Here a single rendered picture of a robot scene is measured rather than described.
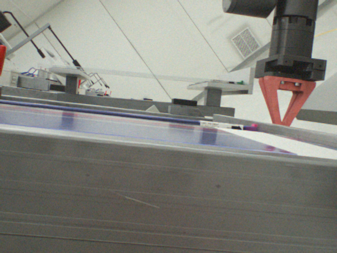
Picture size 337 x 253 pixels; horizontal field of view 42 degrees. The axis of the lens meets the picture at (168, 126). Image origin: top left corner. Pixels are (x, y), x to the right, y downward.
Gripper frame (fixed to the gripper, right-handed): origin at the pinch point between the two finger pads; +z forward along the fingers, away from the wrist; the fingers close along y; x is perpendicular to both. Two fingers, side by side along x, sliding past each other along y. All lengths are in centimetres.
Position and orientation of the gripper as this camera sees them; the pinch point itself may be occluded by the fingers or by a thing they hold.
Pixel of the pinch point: (281, 126)
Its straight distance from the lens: 62.6
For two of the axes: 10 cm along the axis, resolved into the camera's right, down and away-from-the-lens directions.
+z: -1.1, 9.9, 0.5
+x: 9.9, 1.1, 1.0
